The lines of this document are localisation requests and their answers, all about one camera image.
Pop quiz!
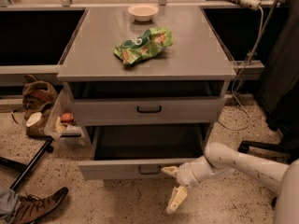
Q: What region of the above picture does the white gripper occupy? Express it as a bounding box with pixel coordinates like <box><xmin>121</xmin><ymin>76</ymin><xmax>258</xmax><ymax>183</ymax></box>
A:
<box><xmin>161</xmin><ymin>162</ymin><xmax>200</xmax><ymax>214</ymax></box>

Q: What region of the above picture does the grey drawer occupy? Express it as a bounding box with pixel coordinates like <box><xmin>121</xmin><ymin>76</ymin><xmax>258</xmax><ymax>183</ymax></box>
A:
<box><xmin>78</xmin><ymin>123</ymin><xmax>211</xmax><ymax>180</ymax></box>
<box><xmin>69</xmin><ymin>81</ymin><xmax>225</xmax><ymax>126</ymax></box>

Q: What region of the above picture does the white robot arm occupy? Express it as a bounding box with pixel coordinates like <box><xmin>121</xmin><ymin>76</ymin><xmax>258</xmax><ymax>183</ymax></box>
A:
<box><xmin>162</xmin><ymin>142</ymin><xmax>299</xmax><ymax>224</ymax></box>

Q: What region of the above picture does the grey drawer cabinet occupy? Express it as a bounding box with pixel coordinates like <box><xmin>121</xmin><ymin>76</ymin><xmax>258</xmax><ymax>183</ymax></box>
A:
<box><xmin>56</xmin><ymin>5</ymin><xmax>236</xmax><ymax>147</ymax></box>

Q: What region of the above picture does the clear plastic storage bin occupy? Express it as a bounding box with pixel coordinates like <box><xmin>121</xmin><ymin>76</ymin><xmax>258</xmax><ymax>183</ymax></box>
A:
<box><xmin>44</xmin><ymin>90</ymin><xmax>86</xmax><ymax>146</ymax></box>

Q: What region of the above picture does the black office chair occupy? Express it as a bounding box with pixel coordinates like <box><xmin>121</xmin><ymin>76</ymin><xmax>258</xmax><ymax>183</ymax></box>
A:
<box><xmin>237</xmin><ymin>0</ymin><xmax>299</xmax><ymax>208</ymax></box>

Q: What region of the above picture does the green chip bag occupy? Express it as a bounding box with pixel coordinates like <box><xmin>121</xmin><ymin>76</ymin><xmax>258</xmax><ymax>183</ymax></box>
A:
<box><xmin>113</xmin><ymin>27</ymin><xmax>173</xmax><ymax>65</ymax></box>

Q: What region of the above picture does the brown leather shoe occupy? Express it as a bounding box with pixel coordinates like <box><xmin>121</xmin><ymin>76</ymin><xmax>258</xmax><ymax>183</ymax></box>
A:
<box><xmin>12</xmin><ymin>187</ymin><xmax>69</xmax><ymax>224</ymax></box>

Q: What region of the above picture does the black tripod leg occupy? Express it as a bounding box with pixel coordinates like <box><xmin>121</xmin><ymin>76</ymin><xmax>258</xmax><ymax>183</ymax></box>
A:
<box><xmin>0</xmin><ymin>138</ymin><xmax>54</xmax><ymax>191</ymax></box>

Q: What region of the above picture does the blue jeans leg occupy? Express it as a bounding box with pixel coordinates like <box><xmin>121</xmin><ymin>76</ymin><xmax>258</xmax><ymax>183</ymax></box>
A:
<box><xmin>0</xmin><ymin>188</ymin><xmax>21</xmax><ymax>224</ymax></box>

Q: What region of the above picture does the white bowl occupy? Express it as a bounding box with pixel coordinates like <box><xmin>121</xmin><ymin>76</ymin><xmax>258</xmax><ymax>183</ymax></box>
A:
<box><xmin>128</xmin><ymin>5</ymin><xmax>159</xmax><ymax>22</ymax></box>

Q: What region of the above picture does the white cable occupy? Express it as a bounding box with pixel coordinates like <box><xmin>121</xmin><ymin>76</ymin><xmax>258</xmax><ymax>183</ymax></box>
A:
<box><xmin>218</xmin><ymin>5</ymin><xmax>264</xmax><ymax>133</ymax></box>

